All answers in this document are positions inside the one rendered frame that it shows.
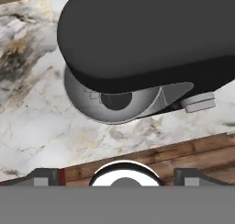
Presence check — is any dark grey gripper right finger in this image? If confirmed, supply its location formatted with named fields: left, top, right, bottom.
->
left=173, top=167, right=234, bottom=187

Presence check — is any round white and black object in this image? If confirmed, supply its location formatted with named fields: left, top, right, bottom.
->
left=88, top=160, right=162, bottom=187

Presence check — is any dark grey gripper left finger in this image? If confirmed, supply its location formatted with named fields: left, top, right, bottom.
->
left=4, top=167, right=60, bottom=187

